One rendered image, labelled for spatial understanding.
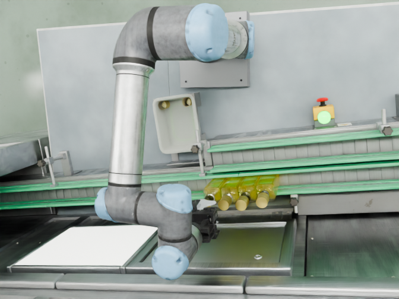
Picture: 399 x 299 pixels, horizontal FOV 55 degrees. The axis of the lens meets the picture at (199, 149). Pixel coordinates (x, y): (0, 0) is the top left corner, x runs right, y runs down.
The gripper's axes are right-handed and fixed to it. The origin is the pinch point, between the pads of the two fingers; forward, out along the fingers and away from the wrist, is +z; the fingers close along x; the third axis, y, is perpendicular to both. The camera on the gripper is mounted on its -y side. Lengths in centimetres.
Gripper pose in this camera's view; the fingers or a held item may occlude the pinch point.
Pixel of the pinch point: (202, 208)
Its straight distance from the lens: 114.6
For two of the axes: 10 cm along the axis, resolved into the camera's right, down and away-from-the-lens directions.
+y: 9.5, -0.7, -3.0
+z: 2.8, -2.0, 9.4
